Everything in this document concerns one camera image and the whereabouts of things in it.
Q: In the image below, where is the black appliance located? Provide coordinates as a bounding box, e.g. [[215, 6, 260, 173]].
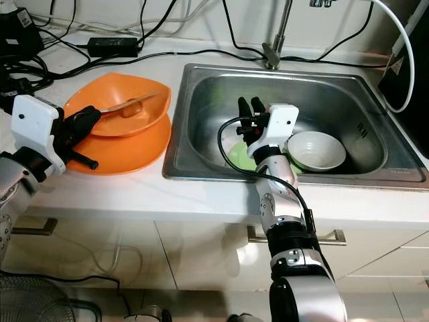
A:
[[379, 40, 429, 162]]

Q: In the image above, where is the orange plastic bowl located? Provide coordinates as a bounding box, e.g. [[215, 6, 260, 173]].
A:
[[64, 72, 172, 138]]

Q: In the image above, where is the white hose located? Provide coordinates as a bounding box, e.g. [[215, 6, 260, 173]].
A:
[[372, 0, 416, 113]]

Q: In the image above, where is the white ceramic bowl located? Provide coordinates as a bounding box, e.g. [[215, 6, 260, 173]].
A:
[[285, 131, 347, 174]]

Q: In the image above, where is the light green plate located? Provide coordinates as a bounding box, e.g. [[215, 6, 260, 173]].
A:
[[227, 141, 262, 172]]

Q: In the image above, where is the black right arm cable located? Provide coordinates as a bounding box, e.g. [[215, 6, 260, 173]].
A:
[[218, 117, 317, 235]]

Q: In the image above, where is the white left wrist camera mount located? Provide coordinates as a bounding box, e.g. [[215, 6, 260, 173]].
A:
[[11, 94, 66, 158]]

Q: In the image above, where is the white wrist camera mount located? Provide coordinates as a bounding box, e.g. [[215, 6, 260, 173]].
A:
[[11, 94, 66, 158], [253, 104, 300, 160]]

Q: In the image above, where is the chrome faucet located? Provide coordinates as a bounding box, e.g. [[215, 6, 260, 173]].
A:
[[261, 0, 294, 70]]

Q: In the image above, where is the stainless steel sink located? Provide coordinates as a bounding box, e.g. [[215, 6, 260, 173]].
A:
[[162, 64, 429, 191]]

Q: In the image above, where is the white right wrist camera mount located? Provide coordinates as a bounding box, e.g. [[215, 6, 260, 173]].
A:
[[253, 104, 300, 160]]

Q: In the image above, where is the grey wire-grille fan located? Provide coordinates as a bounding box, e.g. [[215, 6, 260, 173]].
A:
[[0, 275, 84, 322]]

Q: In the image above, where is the black charger box with labels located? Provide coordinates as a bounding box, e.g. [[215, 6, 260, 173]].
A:
[[0, 0, 38, 60]]

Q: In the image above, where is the metal spoon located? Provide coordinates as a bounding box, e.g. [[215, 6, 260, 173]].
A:
[[122, 99, 145, 119]]

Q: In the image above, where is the orange plastic plate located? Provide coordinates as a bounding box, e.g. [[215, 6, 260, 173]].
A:
[[67, 114, 172, 176]]

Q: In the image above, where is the white kitchen cabinet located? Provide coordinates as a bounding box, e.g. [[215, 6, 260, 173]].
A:
[[3, 211, 429, 296]]

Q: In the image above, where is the black power adapter brick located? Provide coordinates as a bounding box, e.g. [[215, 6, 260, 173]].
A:
[[87, 37, 140, 58]]

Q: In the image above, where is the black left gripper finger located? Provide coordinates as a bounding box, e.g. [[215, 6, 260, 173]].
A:
[[66, 149, 100, 170], [72, 106, 103, 138]]

